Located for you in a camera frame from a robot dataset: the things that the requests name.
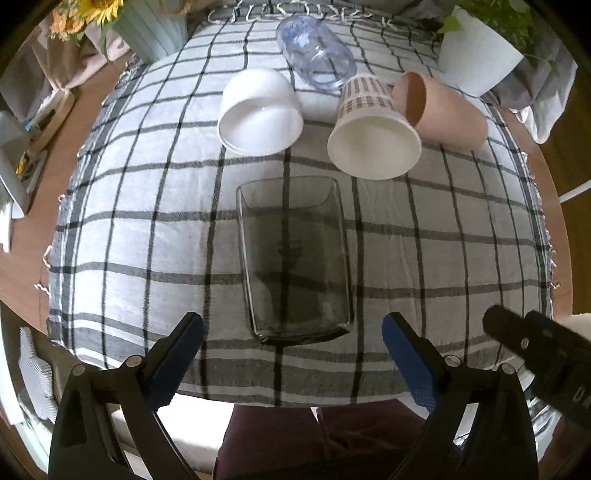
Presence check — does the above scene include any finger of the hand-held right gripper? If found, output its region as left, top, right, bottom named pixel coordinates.
left=482, top=305, right=591, bottom=431
left=526, top=309, right=591, bottom=385

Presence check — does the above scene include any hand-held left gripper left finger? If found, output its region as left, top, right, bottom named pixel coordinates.
left=48, top=312, right=204, bottom=480

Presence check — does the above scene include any patterned white paper cup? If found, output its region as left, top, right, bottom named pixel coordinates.
left=327, top=74, right=422, bottom=181

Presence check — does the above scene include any pale green ribbed vase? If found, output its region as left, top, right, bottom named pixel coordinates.
left=111, top=0, right=189, bottom=64

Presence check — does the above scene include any beige cloth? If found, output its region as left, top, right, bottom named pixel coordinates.
left=34, top=28, right=139, bottom=90

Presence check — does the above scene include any black checked white tablecloth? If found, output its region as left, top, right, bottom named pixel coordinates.
left=34, top=4, right=561, bottom=409

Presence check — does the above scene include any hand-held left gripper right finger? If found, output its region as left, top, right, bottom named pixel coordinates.
left=382, top=312, right=539, bottom=480

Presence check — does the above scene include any green leafy plant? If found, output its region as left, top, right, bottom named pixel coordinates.
left=436, top=0, right=561, bottom=77

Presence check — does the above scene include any clear bluish plastic cup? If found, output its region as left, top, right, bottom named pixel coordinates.
left=276, top=14, right=358, bottom=95

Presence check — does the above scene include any white plastic cup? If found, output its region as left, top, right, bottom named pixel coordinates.
left=218, top=68, right=304, bottom=156

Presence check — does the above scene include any white plant pot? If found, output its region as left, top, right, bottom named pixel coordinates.
left=436, top=6, right=525, bottom=97

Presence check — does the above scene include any wooden tray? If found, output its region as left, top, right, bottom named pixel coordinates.
left=23, top=88, right=77, bottom=158

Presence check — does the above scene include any smoky grey glass cup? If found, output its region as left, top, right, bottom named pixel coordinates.
left=235, top=175, right=355, bottom=346

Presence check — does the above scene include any grey cloth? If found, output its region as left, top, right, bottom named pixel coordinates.
left=496, top=60, right=579, bottom=144

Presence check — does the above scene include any sunflower bouquet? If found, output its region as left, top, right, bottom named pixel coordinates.
left=48, top=0, right=131, bottom=42

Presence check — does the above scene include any brown paper cup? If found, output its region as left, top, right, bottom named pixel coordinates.
left=392, top=71, right=489, bottom=149

